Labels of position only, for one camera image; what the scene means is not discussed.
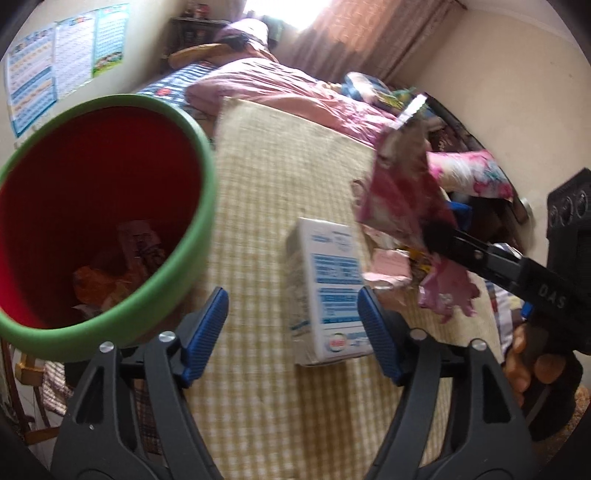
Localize pink snack wrapper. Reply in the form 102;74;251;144
356;94;480;320

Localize white blue carton box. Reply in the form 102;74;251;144
286;217;373;367

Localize right hand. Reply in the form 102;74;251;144
502;322;568;407

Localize wooden chair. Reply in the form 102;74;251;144
1;339;59;446

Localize yellow checkered bed mat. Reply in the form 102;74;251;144
186;98;402;479

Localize pink floral pillow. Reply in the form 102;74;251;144
427;150;514;202

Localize red bin with green rim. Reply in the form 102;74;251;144
1;94;217;362

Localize pink patterned curtain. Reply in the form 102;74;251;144
281;0;466;82

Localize blue checkered bed sheet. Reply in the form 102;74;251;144
135;61;217;108

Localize pink quilt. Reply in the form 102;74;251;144
184;58;396;147

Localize orange pillow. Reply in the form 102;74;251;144
167;43;235;70

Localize dark wooden nightstand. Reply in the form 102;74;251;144
161;16;229;72

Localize wall chart posters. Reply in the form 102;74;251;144
4;3;130;138

